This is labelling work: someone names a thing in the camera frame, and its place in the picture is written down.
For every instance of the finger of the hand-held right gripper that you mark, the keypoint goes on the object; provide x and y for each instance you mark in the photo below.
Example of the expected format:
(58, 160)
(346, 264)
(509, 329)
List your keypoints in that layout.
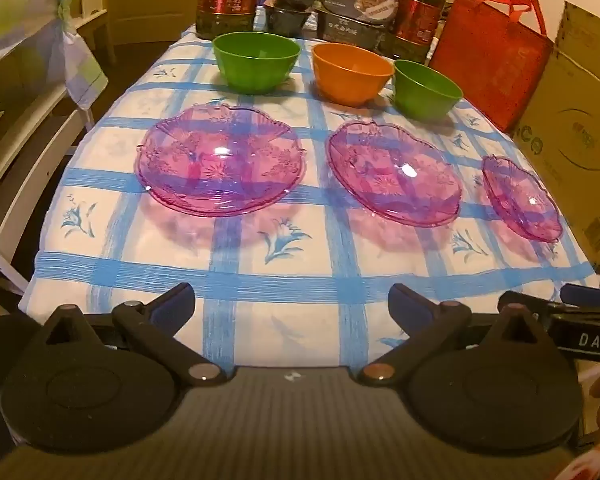
(547, 306)
(587, 295)

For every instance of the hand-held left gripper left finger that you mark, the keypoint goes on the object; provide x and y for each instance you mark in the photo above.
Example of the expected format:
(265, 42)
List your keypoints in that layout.
(175, 305)

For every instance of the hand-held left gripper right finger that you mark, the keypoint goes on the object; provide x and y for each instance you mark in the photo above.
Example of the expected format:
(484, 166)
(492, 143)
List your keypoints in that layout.
(405, 305)

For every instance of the small pink plastic plate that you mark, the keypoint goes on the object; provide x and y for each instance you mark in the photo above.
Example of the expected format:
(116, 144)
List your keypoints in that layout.
(522, 200)

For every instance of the large pink plastic plate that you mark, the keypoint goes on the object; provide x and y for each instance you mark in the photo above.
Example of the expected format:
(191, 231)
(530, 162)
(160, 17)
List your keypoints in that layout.
(219, 165)

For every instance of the small green plastic bowl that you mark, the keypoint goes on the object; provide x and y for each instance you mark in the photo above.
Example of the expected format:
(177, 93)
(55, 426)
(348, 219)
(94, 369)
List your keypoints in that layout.
(425, 87)

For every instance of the orange plastic bowl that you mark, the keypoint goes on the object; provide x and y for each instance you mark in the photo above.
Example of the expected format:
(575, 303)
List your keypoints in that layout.
(352, 72)

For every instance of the large green plastic bowl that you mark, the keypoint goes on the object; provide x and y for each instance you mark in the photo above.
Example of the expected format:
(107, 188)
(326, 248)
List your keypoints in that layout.
(257, 57)

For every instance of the large printed cardboard box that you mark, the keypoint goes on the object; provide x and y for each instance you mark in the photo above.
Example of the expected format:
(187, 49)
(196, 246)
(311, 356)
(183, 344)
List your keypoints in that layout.
(575, 125)

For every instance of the white wooden chair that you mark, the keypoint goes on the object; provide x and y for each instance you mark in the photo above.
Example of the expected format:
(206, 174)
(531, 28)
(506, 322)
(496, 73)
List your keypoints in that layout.
(22, 145)

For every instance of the red tote bag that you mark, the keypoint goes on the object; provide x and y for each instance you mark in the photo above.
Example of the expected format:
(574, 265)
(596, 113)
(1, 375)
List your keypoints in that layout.
(490, 60)

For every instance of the pastel checked chair cover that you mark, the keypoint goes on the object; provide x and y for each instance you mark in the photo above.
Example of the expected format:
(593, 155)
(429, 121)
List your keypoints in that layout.
(82, 60)

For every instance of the black instant rice meal box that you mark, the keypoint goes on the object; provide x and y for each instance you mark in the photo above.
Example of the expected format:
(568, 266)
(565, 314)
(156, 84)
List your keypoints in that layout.
(347, 30)

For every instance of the wooden cabinet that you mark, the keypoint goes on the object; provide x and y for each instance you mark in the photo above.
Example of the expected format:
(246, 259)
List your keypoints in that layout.
(149, 0)

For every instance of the tall red-label oil bottle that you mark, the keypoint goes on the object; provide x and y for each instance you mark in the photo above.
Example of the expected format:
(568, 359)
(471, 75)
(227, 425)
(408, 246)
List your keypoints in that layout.
(229, 0)

